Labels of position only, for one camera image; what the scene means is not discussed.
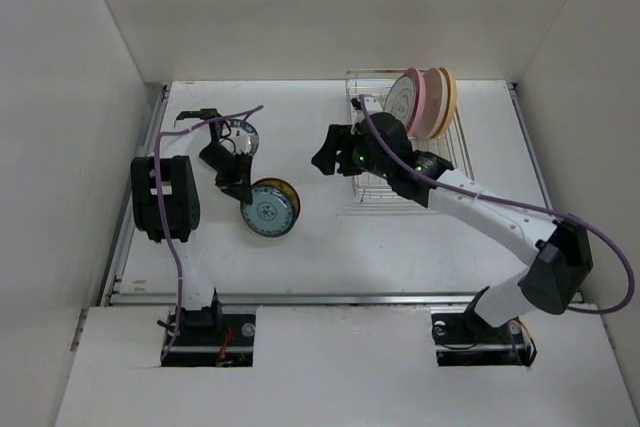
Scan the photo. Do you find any metal wire dish rack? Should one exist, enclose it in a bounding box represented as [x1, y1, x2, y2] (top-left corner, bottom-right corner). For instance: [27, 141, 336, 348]
[345, 69, 474, 209]

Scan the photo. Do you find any blue floral small plate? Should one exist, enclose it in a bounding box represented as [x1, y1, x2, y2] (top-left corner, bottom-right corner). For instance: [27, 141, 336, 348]
[240, 185, 297, 238]

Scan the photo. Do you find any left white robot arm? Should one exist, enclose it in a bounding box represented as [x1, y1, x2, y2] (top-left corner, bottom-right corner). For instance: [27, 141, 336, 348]
[130, 107, 261, 347]

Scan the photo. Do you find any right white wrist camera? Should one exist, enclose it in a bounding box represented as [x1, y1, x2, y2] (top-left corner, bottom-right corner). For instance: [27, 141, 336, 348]
[351, 95, 384, 115]

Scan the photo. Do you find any yellow patterned small plate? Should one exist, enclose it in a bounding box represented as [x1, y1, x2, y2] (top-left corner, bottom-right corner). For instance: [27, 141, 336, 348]
[255, 177, 301, 219]

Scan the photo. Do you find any white plate green rim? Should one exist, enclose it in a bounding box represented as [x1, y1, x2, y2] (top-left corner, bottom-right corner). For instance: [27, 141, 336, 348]
[220, 119, 260, 156]

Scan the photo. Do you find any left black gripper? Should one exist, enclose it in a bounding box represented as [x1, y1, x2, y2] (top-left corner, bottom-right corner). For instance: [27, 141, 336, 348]
[198, 142, 252, 205]

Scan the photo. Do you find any cream yellow bowl plate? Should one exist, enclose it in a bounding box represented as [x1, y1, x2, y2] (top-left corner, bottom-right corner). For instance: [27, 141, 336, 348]
[429, 67, 457, 139]

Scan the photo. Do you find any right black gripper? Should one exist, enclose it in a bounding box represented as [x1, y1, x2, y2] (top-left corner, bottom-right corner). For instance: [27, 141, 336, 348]
[311, 123, 392, 180]

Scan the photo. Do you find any pink bowl plate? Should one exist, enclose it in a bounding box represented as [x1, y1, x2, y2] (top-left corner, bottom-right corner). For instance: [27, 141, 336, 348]
[383, 68, 444, 140]

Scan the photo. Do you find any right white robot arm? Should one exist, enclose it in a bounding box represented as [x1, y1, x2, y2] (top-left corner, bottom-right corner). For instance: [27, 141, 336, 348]
[311, 113, 592, 341]

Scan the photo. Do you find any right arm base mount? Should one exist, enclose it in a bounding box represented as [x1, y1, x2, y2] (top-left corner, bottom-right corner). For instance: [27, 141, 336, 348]
[431, 311, 538, 368]

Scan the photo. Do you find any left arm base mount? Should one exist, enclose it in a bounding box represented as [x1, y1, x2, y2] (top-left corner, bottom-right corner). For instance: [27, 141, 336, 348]
[157, 299, 256, 368]

